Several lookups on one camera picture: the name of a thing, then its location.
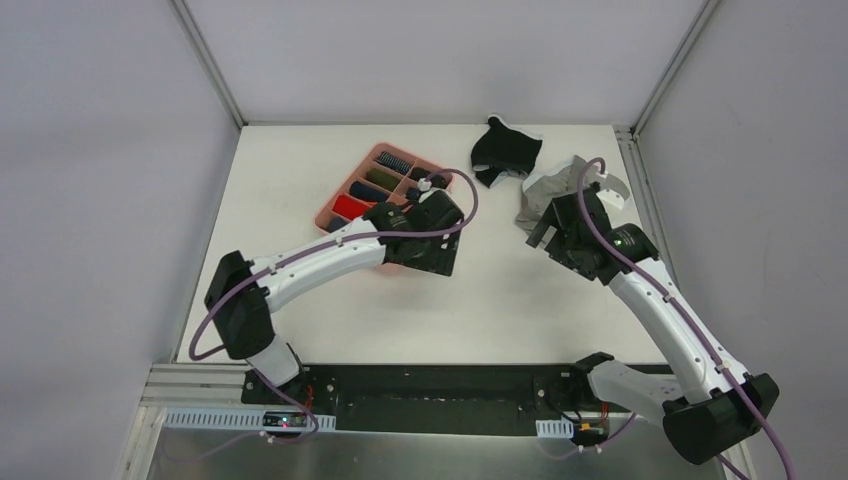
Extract dark blue rolled underwear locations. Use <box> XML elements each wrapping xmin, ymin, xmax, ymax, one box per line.
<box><xmin>325</xmin><ymin>216</ymin><xmax>349</xmax><ymax>233</ymax></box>

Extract aluminium frame rail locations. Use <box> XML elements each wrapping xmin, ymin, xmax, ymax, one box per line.
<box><xmin>141</xmin><ymin>363</ymin><xmax>247</xmax><ymax>407</ymax></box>

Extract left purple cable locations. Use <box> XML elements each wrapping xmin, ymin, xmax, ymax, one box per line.
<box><xmin>188</xmin><ymin>168</ymin><xmax>480</xmax><ymax>446</ymax></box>

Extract striped rolled underwear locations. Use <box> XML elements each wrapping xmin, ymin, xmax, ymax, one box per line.
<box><xmin>375</xmin><ymin>151</ymin><xmax>412</xmax><ymax>175</ymax></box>

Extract pink divided organizer tray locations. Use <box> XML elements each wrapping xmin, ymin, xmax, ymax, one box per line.
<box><xmin>313</xmin><ymin>142</ymin><xmax>455</xmax><ymax>274</ymax></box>

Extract olive rolled underwear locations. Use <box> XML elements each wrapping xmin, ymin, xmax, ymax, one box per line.
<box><xmin>365</xmin><ymin>168</ymin><xmax>402</xmax><ymax>192</ymax></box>

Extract black rolled underwear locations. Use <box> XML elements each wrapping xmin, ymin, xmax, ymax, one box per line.
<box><xmin>408</xmin><ymin>167</ymin><xmax>449</xmax><ymax>189</ymax></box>

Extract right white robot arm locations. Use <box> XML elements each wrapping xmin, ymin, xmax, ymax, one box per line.
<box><xmin>527</xmin><ymin>188</ymin><xmax>780</xmax><ymax>465</ymax></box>

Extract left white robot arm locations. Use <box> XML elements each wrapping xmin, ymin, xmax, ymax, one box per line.
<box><xmin>204</xmin><ymin>190</ymin><xmax>466</xmax><ymax>405</ymax></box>

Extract grey underwear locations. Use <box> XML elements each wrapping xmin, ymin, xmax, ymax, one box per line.
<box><xmin>515</xmin><ymin>155</ymin><xmax>631</xmax><ymax>233</ymax></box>

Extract small navy rolled underwear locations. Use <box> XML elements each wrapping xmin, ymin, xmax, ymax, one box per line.
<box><xmin>404</xmin><ymin>187</ymin><xmax>422</xmax><ymax>202</ymax></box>

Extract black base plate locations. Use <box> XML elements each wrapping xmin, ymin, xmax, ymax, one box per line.
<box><xmin>283</xmin><ymin>364</ymin><xmax>627</xmax><ymax>436</ymax></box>

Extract red rolled underwear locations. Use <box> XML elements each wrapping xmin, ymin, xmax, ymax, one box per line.
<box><xmin>331</xmin><ymin>194</ymin><xmax>371</xmax><ymax>220</ymax></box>

